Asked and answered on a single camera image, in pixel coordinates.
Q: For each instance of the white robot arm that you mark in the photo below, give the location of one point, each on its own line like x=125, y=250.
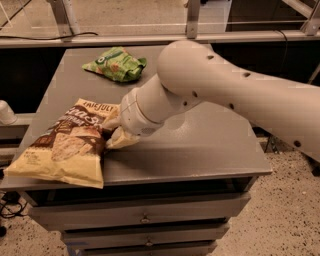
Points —
x=189, y=73

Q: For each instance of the grey drawer cabinet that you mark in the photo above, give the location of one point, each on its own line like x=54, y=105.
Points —
x=189, y=178

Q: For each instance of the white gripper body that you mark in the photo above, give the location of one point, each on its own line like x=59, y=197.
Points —
x=136, y=114

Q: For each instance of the top drawer knob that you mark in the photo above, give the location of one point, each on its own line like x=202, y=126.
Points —
x=145, y=220

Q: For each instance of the green chip bag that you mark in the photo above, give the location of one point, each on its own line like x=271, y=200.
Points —
x=118, y=65

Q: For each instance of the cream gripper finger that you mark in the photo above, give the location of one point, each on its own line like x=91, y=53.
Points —
x=112, y=121
x=121, y=138

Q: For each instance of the brown sea salt chip bag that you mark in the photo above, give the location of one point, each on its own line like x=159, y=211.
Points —
x=70, y=150

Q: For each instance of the metal frame rail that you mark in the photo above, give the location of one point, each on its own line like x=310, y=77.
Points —
x=89, y=23

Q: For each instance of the white cylinder at left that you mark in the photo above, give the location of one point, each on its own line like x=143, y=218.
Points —
x=7, y=116

